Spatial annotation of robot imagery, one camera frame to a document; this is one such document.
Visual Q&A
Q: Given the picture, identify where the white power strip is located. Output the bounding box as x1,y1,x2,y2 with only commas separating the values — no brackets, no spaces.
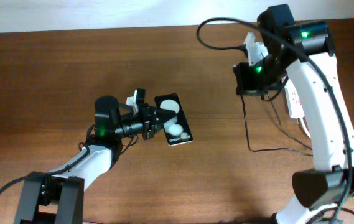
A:
284,87,305,119

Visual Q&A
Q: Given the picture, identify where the black smartphone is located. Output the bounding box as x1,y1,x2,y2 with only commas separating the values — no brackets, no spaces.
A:
154,93,193,146

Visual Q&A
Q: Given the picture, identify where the right black camera cable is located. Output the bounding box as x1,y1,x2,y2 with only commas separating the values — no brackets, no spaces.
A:
196,17,354,224

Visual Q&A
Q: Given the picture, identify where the black charging cable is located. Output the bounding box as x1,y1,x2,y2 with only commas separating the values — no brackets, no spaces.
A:
240,77,314,157

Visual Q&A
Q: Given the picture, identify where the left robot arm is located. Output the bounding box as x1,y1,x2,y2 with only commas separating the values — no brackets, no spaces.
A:
14,95,177,223

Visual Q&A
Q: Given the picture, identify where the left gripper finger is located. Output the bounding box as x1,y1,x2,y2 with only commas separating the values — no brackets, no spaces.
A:
153,121,164,134
155,108,177,123

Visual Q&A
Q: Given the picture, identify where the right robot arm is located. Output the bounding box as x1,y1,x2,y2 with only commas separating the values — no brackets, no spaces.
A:
233,4,354,223

